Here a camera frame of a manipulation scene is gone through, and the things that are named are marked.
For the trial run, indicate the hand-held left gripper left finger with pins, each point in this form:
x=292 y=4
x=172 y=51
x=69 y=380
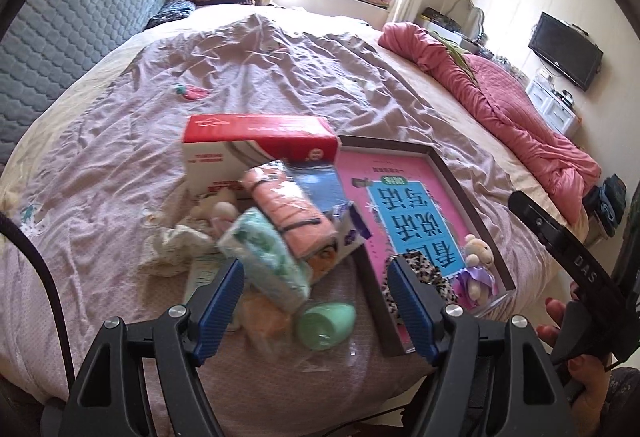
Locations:
x=220 y=312

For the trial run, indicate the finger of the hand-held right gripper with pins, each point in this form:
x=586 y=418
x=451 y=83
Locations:
x=560 y=237

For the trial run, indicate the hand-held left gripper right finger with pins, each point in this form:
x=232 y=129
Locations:
x=407 y=307

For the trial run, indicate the white floral cloth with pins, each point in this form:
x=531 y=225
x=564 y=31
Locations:
x=175 y=247

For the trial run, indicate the purple tube with barcode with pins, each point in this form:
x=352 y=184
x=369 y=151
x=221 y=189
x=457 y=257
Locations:
x=350 y=232

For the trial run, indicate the brown tray with pink print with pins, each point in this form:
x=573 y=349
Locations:
x=380 y=187

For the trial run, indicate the red and white cardboard box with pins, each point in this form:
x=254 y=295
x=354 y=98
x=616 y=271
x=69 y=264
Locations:
x=260 y=132

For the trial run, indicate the peach soft cloth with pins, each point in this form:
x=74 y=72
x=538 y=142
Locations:
x=265 y=322

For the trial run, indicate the person's right hand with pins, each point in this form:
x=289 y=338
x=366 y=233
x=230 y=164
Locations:
x=552 y=317

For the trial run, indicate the leopard print scrunchie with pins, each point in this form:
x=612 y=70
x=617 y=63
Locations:
x=425 y=267

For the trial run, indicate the dark clothes pile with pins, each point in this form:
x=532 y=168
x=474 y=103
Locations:
x=607 y=202

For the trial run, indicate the green white tissue pack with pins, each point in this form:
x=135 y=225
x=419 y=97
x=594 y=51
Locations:
x=265 y=252

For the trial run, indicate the small plush doll purple dress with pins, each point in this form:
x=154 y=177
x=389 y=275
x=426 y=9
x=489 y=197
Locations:
x=477 y=252

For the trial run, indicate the green plastic cup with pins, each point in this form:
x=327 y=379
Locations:
x=322 y=324

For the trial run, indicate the orange plush toy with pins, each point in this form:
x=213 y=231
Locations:
x=325 y=261

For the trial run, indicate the beige plush toy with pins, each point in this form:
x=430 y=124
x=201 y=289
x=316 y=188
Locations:
x=215 y=209

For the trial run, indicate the pink rolled towel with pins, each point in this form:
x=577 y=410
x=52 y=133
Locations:
x=290 y=207

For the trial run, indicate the white drawer cabinet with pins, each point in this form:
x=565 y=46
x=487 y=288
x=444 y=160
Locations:
x=550 y=107

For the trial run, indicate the pink quilt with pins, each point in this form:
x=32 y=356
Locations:
x=510 y=107

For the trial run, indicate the dark flat box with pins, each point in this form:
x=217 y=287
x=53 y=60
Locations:
x=317 y=189

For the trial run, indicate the black television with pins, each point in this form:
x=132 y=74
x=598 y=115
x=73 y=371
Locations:
x=565 y=49

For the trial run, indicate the dresser mirror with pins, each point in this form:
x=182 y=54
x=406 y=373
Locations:
x=470 y=17

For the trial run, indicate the dark floral pillow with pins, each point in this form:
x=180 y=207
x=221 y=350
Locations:
x=172 y=12

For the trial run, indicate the grey quilted headboard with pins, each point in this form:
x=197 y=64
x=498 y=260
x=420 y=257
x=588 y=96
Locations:
x=75 y=17

